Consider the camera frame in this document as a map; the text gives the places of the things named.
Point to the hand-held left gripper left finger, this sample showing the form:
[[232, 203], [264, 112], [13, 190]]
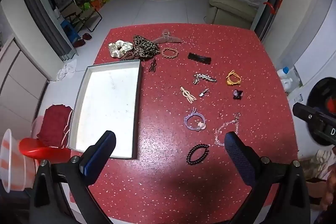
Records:
[[101, 153]]

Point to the cream dotted scrunchie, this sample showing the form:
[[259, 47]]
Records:
[[114, 50]]

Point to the silver rhinestone hair clip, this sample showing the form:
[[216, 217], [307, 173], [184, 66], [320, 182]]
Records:
[[204, 77]]

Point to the red slipper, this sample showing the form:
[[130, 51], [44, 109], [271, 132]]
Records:
[[79, 43], [87, 36]]

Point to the cream bow hair clip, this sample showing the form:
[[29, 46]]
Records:
[[187, 95]]

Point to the clear plastic hair claw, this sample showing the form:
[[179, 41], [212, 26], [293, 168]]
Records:
[[164, 39]]

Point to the black rectangular barrette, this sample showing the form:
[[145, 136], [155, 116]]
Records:
[[199, 58]]

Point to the white blue-capped detergent bottle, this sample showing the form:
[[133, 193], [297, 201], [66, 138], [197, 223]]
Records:
[[284, 73]]

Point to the red ribbon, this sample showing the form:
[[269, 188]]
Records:
[[270, 6]]

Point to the blue plastic stool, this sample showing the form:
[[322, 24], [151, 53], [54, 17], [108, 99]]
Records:
[[70, 29]]

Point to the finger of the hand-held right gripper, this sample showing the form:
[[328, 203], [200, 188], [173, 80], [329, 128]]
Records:
[[312, 119]]

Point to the pale green sofa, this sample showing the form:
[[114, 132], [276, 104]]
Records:
[[228, 6]]

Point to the small black hair clip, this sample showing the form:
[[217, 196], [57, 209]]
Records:
[[152, 65]]

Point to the person's right hand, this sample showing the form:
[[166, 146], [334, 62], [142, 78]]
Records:
[[331, 192]]

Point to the leopard print scrunchie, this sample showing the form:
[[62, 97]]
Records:
[[143, 45]]

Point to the red knit cloth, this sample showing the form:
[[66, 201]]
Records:
[[53, 121]]

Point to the floral cloth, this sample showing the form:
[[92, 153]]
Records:
[[319, 163]]

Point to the small silver charm earring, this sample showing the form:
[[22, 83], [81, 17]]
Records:
[[202, 94]]

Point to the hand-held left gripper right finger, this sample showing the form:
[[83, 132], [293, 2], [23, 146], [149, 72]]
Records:
[[239, 155]]

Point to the white shallow cardboard box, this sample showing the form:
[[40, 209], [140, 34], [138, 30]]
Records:
[[105, 108]]

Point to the red plastic stool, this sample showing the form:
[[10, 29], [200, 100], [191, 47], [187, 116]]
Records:
[[34, 148]]

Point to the white cloth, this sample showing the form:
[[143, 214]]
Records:
[[67, 69]]

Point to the folding chair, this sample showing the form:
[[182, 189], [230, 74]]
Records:
[[81, 15]]

